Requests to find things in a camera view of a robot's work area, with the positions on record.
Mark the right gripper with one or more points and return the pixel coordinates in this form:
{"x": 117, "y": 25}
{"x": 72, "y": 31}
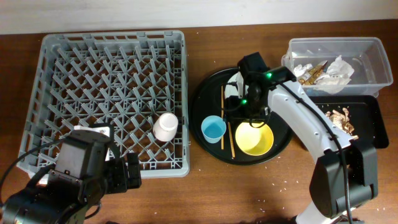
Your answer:
{"x": 232, "y": 109}

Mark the wooden chopstick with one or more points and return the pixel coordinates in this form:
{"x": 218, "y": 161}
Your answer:
{"x": 231, "y": 140}
{"x": 222, "y": 115}

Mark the yellow bowl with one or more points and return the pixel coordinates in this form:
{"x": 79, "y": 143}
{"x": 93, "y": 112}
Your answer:
{"x": 254, "y": 140}

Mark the blue cup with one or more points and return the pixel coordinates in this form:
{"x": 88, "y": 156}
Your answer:
{"x": 213, "y": 128}

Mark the gold snack wrapper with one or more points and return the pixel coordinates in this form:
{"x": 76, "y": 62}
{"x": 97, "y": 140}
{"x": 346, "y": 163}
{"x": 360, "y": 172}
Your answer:
{"x": 314, "y": 73}

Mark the food scraps pile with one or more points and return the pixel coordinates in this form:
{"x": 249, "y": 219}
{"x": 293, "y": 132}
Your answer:
{"x": 342, "y": 121}

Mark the white napkin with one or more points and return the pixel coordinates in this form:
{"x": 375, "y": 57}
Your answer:
{"x": 335, "y": 77}

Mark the pink cup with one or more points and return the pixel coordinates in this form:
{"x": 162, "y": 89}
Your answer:
{"x": 165, "y": 128}

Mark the grey plate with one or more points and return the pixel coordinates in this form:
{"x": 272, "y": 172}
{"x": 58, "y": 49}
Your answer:
{"x": 234, "y": 87}

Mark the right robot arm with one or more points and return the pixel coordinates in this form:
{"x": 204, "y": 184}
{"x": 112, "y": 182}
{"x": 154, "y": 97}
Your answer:
{"x": 345, "y": 174}

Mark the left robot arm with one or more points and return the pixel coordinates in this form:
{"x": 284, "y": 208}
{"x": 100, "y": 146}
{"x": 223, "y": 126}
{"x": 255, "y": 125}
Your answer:
{"x": 89, "y": 166}

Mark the grey dishwasher rack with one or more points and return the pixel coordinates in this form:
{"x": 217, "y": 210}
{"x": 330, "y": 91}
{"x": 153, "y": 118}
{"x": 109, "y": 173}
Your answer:
{"x": 126, "y": 79}

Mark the round black serving tray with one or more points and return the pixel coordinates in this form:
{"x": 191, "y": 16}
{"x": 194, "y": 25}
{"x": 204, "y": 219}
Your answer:
{"x": 206, "y": 101}

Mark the clear plastic bin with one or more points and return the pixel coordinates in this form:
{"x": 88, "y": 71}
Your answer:
{"x": 366, "y": 56}

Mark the black rectangular tray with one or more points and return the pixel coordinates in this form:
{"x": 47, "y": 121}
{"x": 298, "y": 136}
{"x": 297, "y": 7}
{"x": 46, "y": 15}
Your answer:
{"x": 364, "y": 115}

